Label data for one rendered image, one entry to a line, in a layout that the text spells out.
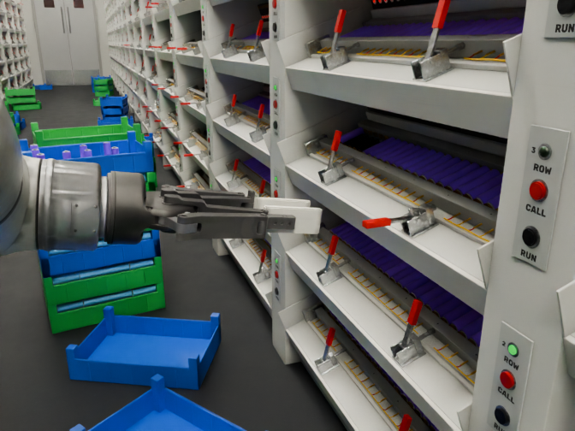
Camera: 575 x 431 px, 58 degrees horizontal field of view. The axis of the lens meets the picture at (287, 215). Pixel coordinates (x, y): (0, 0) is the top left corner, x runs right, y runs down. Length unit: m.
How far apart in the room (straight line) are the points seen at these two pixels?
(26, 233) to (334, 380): 0.69
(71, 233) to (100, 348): 0.89
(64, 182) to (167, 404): 0.72
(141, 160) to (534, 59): 1.07
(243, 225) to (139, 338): 0.91
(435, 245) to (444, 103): 0.17
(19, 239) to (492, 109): 0.46
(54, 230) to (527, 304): 0.44
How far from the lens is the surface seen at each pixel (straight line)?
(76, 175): 0.53
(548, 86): 0.49
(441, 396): 0.72
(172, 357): 1.32
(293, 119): 1.06
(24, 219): 0.52
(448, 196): 0.70
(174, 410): 1.15
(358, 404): 0.99
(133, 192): 0.53
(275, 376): 1.23
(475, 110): 0.57
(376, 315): 0.86
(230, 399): 1.18
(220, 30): 1.73
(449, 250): 0.64
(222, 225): 0.52
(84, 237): 0.53
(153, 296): 1.52
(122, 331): 1.44
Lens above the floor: 0.72
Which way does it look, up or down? 19 degrees down
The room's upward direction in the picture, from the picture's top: straight up
